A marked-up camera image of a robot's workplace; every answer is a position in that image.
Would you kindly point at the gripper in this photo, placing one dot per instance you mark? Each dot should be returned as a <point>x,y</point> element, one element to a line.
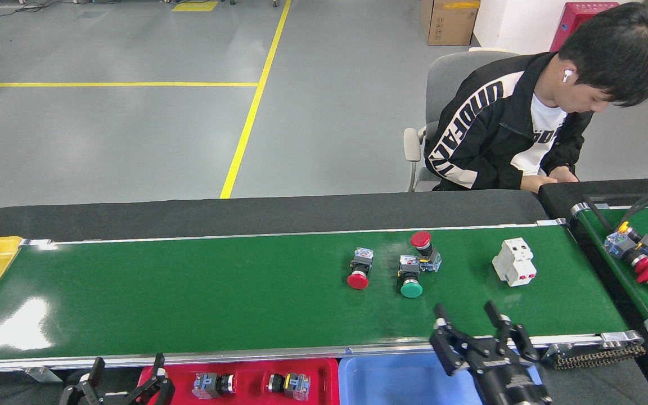
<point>512,385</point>

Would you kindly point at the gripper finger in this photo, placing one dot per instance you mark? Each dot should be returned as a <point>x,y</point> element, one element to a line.
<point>79,394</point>
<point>158,391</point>

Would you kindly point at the white circuit breaker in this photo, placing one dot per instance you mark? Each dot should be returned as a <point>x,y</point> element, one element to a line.
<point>514,261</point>

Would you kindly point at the green push button switch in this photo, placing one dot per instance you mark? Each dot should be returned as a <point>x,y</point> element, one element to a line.
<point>411,288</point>

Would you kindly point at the red plastic tray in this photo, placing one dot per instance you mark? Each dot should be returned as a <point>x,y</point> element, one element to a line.
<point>251,388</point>

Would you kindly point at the blue plastic tray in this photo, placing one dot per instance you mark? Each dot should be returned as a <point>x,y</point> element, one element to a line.
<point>391,382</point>

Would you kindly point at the person's right hand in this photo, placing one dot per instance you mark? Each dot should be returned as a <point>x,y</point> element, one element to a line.
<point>539,183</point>

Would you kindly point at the person's left hand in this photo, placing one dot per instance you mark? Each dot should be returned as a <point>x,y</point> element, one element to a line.
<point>565,174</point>

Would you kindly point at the black table cloth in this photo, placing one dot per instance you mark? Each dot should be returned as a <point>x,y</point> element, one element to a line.
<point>189,216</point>
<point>560,194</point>

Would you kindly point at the person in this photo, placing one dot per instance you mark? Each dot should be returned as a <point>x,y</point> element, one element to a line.
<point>487,124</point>

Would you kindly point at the grey chair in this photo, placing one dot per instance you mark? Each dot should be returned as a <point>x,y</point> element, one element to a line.
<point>448,79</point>

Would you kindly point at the white earbud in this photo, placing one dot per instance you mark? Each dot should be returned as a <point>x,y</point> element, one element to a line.
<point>567,75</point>

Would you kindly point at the cardboard box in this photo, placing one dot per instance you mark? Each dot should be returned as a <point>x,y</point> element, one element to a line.
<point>450,25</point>

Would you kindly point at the red fire extinguisher box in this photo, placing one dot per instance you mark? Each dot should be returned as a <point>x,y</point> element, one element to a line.
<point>568,22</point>

